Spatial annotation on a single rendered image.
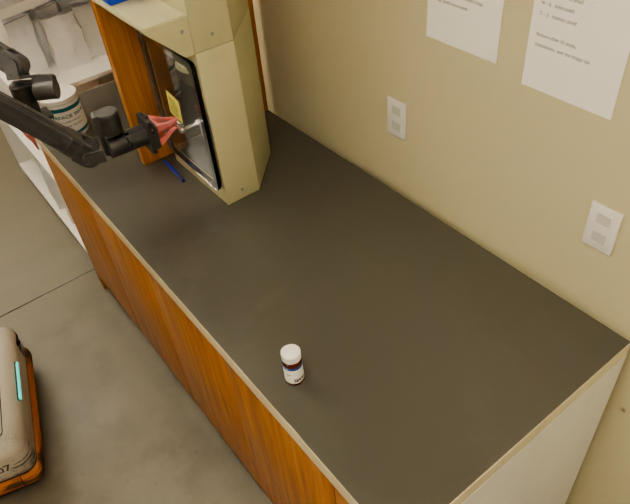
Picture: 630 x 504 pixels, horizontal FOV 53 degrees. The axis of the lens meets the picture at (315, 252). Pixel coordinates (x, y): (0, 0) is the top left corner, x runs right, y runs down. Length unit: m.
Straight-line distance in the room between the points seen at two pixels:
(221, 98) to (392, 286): 0.66
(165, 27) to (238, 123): 0.35
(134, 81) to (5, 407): 1.22
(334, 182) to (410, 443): 0.89
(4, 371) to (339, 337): 1.49
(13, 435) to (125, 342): 0.69
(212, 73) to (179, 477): 1.44
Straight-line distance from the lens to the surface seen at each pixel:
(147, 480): 2.47
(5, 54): 1.98
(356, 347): 1.45
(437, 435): 1.33
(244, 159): 1.83
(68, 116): 2.35
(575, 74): 1.36
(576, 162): 1.43
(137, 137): 1.74
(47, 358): 2.97
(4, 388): 2.56
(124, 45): 1.97
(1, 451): 2.42
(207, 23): 1.63
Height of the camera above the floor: 2.08
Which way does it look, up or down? 43 degrees down
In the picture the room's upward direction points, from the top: 6 degrees counter-clockwise
